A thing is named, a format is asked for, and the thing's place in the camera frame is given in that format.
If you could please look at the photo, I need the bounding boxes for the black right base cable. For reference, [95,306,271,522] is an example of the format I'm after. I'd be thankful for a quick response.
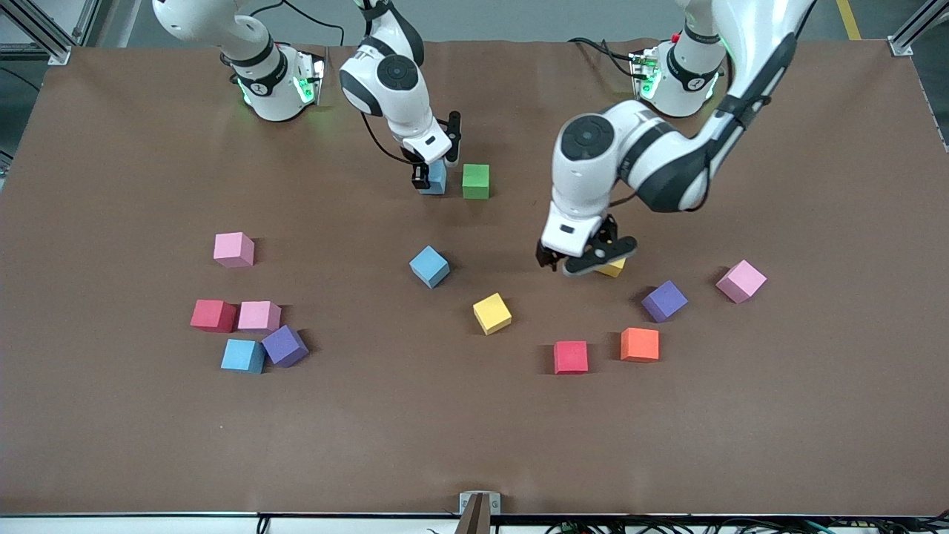
[248,0,347,47]

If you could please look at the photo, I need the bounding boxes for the black left base cable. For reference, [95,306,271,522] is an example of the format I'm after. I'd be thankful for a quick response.
[567,36,640,79]

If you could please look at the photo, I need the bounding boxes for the purple foam block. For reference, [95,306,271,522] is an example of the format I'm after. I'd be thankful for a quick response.
[641,280,689,324]
[262,325,310,369]

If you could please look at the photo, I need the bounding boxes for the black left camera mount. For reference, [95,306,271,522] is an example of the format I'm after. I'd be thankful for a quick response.
[586,214,620,253]

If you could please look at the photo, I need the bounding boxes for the brown table cover sheet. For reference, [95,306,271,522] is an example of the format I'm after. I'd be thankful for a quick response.
[0,39,949,516]

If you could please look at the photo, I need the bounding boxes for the black base cable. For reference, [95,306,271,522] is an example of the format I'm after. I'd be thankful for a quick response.
[567,36,640,79]
[248,0,347,47]

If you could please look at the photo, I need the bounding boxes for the green foam block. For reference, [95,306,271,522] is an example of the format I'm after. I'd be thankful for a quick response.
[462,163,492,200]

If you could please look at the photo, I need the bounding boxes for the grey metal bracket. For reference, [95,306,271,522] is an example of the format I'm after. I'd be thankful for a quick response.
[457,491,502,534]

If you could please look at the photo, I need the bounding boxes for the red foam block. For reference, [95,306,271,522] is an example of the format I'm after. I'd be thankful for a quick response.
[190,299,237,333]
[553,340,589,375]

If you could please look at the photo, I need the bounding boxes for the pink foam block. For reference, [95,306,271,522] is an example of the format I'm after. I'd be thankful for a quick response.
[715,260,768,305]
[214,231,255,268]
[237,300,282,333]

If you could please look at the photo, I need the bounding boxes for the orange foam block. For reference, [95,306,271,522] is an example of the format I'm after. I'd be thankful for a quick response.
[621,327,661,363]

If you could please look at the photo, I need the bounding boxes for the blue foam block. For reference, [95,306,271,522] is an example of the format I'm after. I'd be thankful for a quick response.
[417,159,448,196]
[220,338,267,375]
[409,245,451,289]

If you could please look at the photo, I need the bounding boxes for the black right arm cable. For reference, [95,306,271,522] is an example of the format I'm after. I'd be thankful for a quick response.
[358,108,416,167]

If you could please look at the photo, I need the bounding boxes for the aluminium frame profile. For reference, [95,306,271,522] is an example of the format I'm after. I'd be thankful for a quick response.
[72,0,102,47]
[0,0,73,66]
[888,0,949,58]

